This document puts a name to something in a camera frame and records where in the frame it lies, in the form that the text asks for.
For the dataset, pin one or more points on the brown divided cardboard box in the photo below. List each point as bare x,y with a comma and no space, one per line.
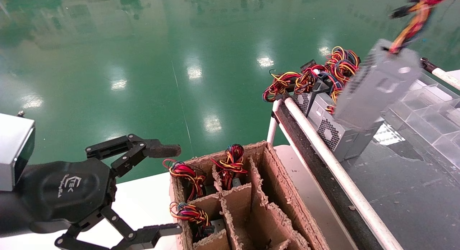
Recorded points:
273,178

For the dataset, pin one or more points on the clear plastic divider tray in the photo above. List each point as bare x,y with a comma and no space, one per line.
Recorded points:
431,113

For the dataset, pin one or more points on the black pipe joint connector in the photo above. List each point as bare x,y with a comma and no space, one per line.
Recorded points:
427,64

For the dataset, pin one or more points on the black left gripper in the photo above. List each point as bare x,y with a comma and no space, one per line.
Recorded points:
70,189

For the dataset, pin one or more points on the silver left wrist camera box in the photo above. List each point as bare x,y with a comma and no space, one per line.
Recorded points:
14,149

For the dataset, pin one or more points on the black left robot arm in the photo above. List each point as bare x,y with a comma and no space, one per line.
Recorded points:
9,214

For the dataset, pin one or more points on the black rubber table mat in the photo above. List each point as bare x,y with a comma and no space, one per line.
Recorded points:
413,207

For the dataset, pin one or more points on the white tube rack frame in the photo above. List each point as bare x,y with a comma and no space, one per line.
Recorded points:
323,149

